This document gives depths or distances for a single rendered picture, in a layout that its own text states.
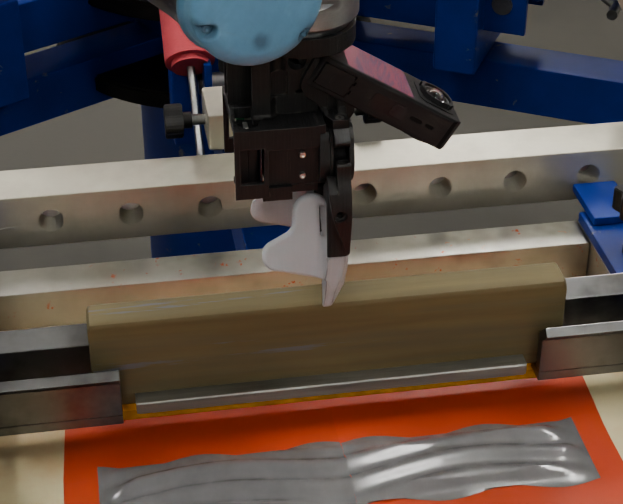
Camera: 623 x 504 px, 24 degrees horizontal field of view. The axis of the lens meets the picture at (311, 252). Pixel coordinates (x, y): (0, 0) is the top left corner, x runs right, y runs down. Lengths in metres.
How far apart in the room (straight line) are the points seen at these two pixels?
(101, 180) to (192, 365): 0.25
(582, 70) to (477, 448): 0.73
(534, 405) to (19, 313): 0.43
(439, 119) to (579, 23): 3.19
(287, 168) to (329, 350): 0.17
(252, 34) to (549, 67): 1.02
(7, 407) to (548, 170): 0.53
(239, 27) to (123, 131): 2.83
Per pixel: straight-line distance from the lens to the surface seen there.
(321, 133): 0.97
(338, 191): 0.97
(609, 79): 1.71
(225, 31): 0.73
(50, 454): 1.11
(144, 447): 1.10
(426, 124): 0.99
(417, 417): 1.12
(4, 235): 1.27
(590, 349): 1.13
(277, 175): 0.98
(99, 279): 1.22
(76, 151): 3.49
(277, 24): 0.74
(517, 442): 1.10
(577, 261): 1.29
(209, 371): 1.08
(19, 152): 3.51
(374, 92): 0.97
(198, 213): 1.26
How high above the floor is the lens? 1.67
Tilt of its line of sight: 33 degrees down
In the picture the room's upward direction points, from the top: straight up
